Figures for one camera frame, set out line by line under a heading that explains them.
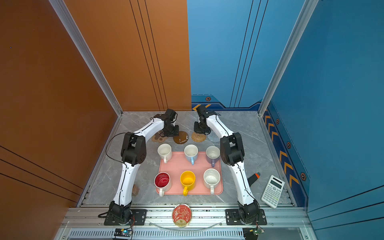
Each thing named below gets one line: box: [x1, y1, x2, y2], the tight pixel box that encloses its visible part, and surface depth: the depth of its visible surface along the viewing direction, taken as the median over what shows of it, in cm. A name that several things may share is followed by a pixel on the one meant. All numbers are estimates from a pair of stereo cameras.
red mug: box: [154, 172, 172, 197], surface depth 81 cm
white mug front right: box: [203, 168, 221, 195], surface depth 81 cm
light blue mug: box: [184, 144, 199, 166], surface depth 89 cm
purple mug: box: [205, 145, 221, 168], surface depth 91 cm
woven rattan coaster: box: [191, 132, 207, 143], surface depth 107 cm
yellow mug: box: [180, 170, 196, 197], surface depth 80 cm
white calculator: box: [261, 174, 286, 209], surface depth 82 cm
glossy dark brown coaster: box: [173, 130, 189, 145], surface depth 105 cm
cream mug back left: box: [157, 143, 172, 164], surface depth 91 cm
